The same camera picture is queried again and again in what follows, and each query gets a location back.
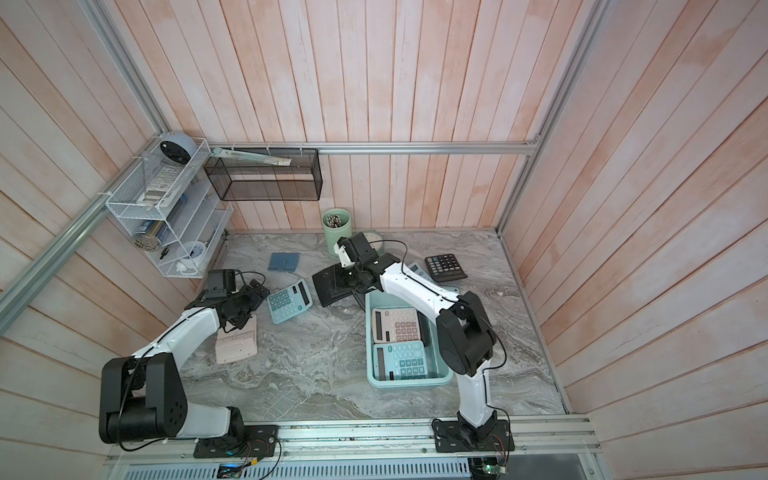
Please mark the black wire basket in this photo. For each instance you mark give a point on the black wire basket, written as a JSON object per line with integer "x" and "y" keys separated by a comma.
{"x": 245, "y": 181}

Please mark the small teal calculator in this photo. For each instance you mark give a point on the small teal calculator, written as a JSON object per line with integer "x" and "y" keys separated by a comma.
{"x": 399, "y": 361}

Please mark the black calculator face down large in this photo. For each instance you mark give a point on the black calculator face down large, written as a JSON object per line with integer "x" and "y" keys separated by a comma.
{"x": 332, "y": 285}

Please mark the green pen cup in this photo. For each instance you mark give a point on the green pen cup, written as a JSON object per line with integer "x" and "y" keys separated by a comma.
{"x": 336, "y": 223}

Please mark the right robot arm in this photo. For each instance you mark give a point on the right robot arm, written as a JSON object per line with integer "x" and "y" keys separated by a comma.
{"x": 466, "y": 338}

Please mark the aluminium front rail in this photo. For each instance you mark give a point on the aluminium front rail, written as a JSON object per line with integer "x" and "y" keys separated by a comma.
{"x": 414, "y": 438}

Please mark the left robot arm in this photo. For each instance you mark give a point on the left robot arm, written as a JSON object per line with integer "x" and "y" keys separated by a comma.
{"x": 142, "y": 397}

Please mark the black calculator front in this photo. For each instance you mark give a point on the black calculator front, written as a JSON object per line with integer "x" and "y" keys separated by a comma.
{"x": 425, "y": 336}

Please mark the mint green storage box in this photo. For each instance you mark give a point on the mint green storage box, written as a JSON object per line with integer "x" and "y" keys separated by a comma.
{"x": 441, "y": 373}

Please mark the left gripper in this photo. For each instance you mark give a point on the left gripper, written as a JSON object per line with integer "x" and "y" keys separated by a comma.
{"x": 255, "y": 298}

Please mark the large teal calculator right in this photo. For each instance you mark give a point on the large teal calculator right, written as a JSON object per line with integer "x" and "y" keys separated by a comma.
{"x": 420, "y": 272}

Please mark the pink calculator face down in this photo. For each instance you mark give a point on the pink calculator face down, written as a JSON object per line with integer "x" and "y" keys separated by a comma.
{"x": 394, "y": 325}

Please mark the black calculator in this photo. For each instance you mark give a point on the black calculator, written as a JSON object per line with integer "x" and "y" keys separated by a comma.
{"x": 444, "y": 268}
{"x": 425, "y": 336}

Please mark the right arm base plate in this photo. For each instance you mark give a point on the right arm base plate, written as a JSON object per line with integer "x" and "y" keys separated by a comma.
{"x": 458, "y": 436}

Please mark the ruler on basket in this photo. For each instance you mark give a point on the ruler on basket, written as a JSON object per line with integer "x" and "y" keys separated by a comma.
{"x": 256, "y": 158}

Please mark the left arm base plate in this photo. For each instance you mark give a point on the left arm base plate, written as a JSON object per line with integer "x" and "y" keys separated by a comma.
{"x": 255, "y": 441}

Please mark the white wire shelf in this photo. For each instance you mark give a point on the white wire shelf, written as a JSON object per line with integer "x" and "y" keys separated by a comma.
{"x": 162, "y": 205}

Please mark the grey round speaker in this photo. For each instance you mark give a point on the grey round speaker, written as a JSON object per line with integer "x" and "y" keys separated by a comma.
{"x": 178, "y": 147}

